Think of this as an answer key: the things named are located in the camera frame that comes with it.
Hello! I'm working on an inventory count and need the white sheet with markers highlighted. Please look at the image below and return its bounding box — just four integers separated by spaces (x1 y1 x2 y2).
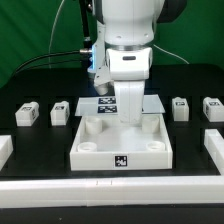
75 95 165 116

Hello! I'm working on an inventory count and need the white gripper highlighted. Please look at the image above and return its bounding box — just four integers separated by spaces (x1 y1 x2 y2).
107 48 152 124

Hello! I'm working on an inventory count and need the green backdrop curtain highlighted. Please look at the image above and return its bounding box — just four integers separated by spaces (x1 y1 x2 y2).
0 0 224 87

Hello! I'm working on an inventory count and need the grey thin cable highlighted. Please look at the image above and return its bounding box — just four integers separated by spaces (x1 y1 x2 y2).
48 0 67 69

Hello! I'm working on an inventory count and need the white square tabletop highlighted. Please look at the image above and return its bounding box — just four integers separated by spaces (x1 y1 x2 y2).
70 114 173 171

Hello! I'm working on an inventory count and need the white U-shaped obstacle fence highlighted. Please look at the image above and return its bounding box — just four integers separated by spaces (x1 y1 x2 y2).
0 129 224 208

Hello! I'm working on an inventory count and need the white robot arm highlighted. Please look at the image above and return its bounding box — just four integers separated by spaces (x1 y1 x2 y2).
81 0 187 123

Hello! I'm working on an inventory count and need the black cable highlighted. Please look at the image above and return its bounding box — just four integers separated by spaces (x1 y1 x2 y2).
13 49 94 76

